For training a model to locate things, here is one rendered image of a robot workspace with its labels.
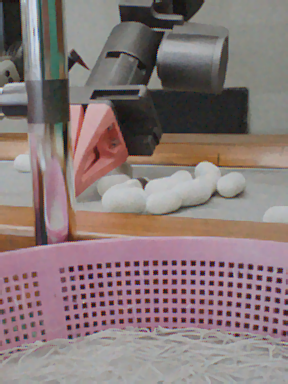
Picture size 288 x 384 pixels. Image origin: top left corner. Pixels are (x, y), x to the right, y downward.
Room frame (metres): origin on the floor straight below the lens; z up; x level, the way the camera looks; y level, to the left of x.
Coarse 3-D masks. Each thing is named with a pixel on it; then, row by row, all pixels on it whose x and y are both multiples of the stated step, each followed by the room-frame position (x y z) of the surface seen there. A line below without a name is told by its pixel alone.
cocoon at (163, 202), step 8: (160, 192) 0.46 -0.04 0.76; (168, 192) 0.46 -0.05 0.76; (176, 192) 0.46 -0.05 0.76; (152, 200) 0.45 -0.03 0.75; (160, 200) 0.45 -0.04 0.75; (168, 200) 0.45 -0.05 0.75; (176, 200) 0.46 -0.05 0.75; (152, 208) 0.45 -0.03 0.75; (160, 208) 0.45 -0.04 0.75; (168, 208) 0.45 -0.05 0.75; (176, 208) 0.46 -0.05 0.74
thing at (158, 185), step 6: (156, 180) 0.49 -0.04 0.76; (162, 180) 0.49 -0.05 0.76; (168, 180) 0.49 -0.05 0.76; (174, 180) 0.49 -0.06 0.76; (150, 186) 0.48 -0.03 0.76; (156, 186) 0.48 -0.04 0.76; (162, 186) 0.48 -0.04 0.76; (168, 186) 0.48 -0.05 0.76; (150, 192) 0.48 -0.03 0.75; (156, 192) 0.48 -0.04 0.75
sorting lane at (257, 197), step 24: (0, 168) 0.72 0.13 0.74; (144, 168) 0.67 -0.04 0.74; (168, 168) 0.66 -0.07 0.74; (192, 168) 0.66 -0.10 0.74; (240, 168) 0.64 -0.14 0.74; (0, 192) 0.57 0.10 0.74; (24, 192) 0.56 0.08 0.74; (96, 192) 0.55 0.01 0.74; (216, 192) 0.52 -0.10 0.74; (240, 192) 0.52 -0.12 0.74; (264, 192) 0.52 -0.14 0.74; (192, 216) 0.45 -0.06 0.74; (216, 216) 0.44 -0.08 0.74; (240, 216) 0.44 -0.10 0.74
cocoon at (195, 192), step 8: (184, 184) 0.47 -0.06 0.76; (192, 184) 0.47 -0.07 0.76; (200, 184) 0.48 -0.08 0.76; (184, 192) 0.47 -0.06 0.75; (192, 192) 0.47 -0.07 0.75; (200, 192) 0.47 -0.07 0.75; (208, 192) 0.48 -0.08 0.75; (184, 200) 0.47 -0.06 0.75; (192, 200) 0.47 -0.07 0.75; (200, 200) 0.47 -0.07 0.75
